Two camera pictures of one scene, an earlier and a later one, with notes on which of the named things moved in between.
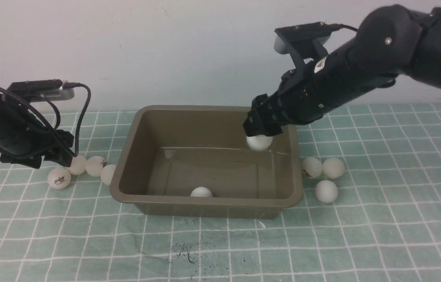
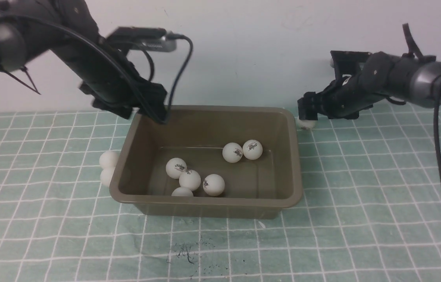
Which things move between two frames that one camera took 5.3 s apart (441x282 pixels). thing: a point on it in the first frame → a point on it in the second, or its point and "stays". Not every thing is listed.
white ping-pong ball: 333,168 → 306,124
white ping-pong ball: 93,166 → 108,159
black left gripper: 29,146 → 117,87
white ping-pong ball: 260,142 → 252,149
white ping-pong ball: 312,167 → 232,152
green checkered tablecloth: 402,213 stays
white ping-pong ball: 201,191 → 182,191
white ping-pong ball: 78,165 → 190,179
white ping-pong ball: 326,191 → 213,185
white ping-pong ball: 107,173 stays
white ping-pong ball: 59,178 → 175,167
